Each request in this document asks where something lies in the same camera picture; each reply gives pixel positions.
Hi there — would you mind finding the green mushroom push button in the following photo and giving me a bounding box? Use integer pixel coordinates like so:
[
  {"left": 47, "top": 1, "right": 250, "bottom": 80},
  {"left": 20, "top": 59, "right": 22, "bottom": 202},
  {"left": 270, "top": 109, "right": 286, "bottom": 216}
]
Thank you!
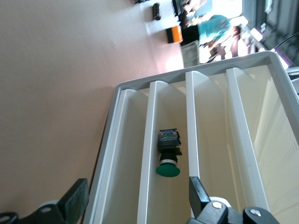
[{"left": 156, "top": 127, "right": 183, "bottom": 177}]

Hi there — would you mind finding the white drawer cabinet housing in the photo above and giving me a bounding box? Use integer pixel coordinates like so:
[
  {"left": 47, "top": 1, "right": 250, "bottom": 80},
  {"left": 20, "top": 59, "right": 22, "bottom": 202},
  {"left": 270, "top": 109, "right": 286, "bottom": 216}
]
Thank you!
[{"left": 83, "top": 50, "right": 299, "bottom": 224}]

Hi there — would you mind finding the orange button enclosure box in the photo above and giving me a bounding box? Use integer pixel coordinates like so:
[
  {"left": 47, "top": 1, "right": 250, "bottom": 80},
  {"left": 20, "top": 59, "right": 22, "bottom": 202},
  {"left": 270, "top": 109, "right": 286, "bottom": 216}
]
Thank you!
[{"left": 166, "top": 26, "right": 184, "bottom": 44}]

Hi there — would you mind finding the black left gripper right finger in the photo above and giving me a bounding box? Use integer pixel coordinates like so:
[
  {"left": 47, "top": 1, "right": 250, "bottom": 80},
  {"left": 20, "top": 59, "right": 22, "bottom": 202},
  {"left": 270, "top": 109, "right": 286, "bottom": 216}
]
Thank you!
[{"left": 186, "top": 176, "right": 280, "bottom": 224}]

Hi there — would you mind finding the person in teal shirt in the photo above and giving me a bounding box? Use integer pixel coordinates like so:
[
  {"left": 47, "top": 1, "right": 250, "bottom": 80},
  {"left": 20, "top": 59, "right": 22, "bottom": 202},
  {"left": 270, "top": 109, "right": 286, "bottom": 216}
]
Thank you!
[{"left": 186, "top": 14, "right": 248, "bottom": 61}]

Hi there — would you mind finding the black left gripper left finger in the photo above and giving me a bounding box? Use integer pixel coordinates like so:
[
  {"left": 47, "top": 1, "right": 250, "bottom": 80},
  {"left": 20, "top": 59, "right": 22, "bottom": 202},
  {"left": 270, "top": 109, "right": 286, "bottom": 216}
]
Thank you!
[{"left": 0, "top": 178, "right": 90, "bottom": 224}]

